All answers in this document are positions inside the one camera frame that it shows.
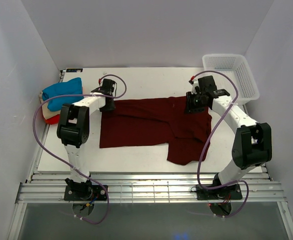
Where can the blue folded t shirt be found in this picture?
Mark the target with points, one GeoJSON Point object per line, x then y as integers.
{"type": "Point", "coordinates": [71, 87]}

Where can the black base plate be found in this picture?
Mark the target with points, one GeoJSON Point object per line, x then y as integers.
{"type": "Point", "coordinates": [87, 194]}
{"type": "Point", "coordinates": [226, 193]}

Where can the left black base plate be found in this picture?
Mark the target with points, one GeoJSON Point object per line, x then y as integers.
{"type": "Point", "coordinates": [87, 194]}

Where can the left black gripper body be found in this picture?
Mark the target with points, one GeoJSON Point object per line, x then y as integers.
{"type": "Point", "coordinates": [109, 104]}

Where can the white plastic basket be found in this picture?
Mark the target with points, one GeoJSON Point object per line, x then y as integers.
{"type": "Point", "coordinates": [236, 67]}

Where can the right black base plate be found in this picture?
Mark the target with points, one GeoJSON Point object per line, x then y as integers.
{"type": "Point", "coordinates": [226, 193]}

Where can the beige folded t shirt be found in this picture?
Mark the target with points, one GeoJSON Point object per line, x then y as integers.
{"type": "Point", "coordinates": [48, 114]}

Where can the red-orange folded t shirt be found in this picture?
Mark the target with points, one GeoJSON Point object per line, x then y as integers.
{"type": "Point", "coordinates": [53, 120]}

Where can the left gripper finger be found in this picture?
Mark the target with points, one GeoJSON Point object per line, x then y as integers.
{"type": "Point", "coordinates": [110, 104]}
{"type": "Point", "coordinates": [103, 109]}

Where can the aluminium rail frame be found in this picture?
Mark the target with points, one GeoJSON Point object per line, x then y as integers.
{"type": "Point", "coordinates": [149, 197]}

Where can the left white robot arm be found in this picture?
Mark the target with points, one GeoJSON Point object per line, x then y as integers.
{"type": "Point", "coordinates": [74, 128]}

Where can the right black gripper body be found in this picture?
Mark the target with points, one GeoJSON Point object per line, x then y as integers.
{"type": "Point", "coordinates": [194, 101]}

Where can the dark red t shirt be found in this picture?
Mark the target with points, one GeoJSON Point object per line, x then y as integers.
{"type": "Point", "coordinates": [156, 121]}

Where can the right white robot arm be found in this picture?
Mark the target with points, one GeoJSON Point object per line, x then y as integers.
{"type": "Point", "coordinates": [252, 145]}

